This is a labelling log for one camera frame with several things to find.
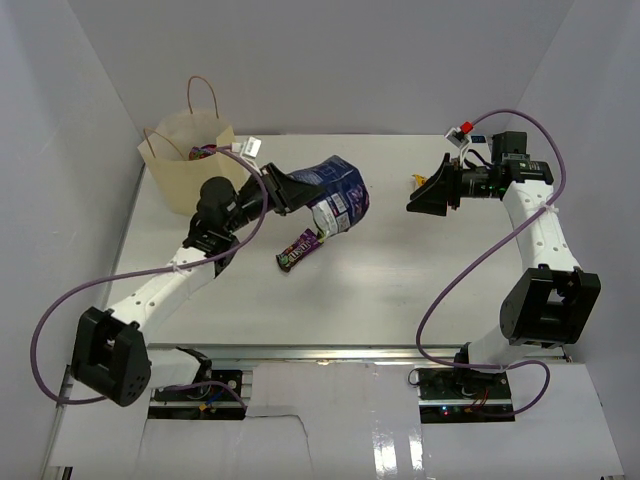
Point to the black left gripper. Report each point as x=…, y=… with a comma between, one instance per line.
x=289, y=194

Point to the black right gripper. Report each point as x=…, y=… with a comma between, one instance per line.
x=435, y=193

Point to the large dark blue candy bag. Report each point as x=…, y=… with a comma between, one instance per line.
x=344, y=201

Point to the purple Fox's berries bag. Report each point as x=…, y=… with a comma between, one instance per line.
x=200, y=152

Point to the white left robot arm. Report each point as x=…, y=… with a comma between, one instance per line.
x=110, y=351

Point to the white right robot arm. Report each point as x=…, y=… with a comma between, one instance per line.
x=550, y=304

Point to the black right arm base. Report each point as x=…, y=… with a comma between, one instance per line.
x=461, y=396

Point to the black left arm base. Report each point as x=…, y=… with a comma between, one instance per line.
x=188, y=386

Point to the small yellow snack packet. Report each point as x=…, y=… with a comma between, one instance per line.
x=419, y=180

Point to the brown purple M&M's packet right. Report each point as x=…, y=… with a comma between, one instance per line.
x=303, y=246

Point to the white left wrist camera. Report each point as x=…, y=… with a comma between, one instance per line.
x=249, y=148

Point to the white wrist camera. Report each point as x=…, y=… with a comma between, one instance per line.
x=249, y=148
x=460, y=138

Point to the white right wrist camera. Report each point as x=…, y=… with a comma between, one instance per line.
x=460, y=138

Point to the cream paper bag with handles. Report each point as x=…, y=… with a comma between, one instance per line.
x=170, y=153

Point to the aluminium front rail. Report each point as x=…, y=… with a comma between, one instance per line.
x=325, y=353

